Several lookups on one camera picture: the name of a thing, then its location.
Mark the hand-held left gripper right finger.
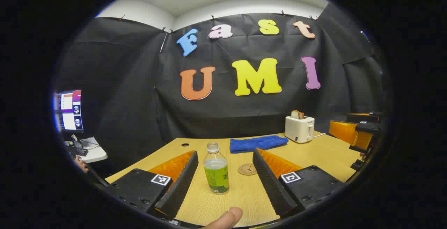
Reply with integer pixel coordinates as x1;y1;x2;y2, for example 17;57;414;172
252;148;345;218

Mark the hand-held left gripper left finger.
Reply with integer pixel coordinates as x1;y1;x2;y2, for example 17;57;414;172
105;150;199;220

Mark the round wooden coaster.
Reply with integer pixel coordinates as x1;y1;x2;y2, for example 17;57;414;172
238;163;258;176

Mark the green label water bottle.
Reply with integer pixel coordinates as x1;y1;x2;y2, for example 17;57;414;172
203;142;230;195

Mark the blue folded towel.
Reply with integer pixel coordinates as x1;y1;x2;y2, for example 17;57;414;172
229;135;289;154

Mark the white toaster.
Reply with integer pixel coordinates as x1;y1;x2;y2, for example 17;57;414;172
284;115;315;143

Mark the white side table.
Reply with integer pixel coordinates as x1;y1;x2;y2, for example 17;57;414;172
65;136;108;164

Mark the small black keyboard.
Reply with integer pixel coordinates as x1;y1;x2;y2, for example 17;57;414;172
66;145;89;157

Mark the computer monitor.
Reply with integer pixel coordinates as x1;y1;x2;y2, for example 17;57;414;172
53;89;84;133

